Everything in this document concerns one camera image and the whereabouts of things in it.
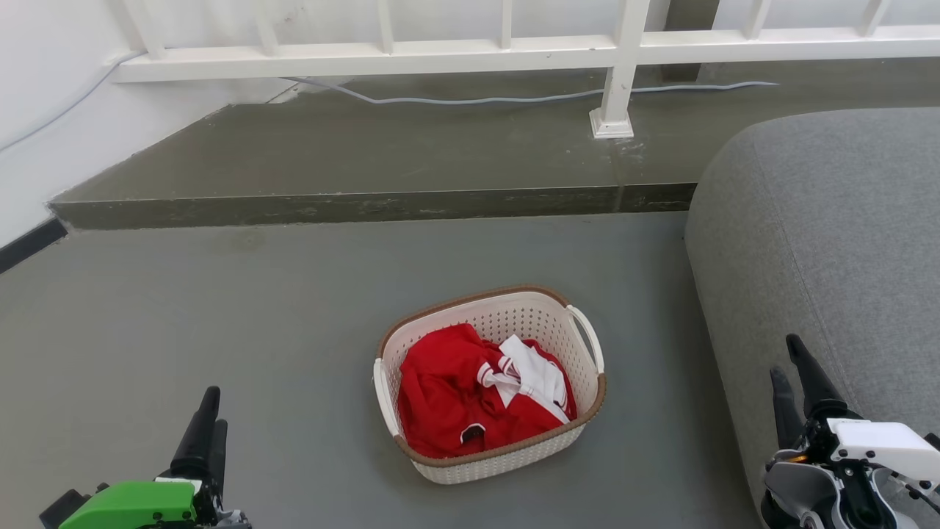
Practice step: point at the black baseboard strip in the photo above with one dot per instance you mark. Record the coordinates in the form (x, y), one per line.
(29, 246)

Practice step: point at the grey fabric sofa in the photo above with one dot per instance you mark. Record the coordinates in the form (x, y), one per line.
(844, 242)

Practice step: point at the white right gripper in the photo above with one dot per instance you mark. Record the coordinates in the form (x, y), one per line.
(881, 444)

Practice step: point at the red garment with black label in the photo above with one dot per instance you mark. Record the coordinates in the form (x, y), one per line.
(440, 397)

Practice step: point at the white brown-rimmed plastic laundry basket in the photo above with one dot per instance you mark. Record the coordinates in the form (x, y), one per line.
(507, 464)

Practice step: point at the white railing fence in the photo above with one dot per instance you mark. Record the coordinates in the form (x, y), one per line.
(367, 60)

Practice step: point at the white garment with red stripes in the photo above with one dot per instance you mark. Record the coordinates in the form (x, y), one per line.
(536, 375)

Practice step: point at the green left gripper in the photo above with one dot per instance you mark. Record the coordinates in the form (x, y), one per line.
(132, 505)

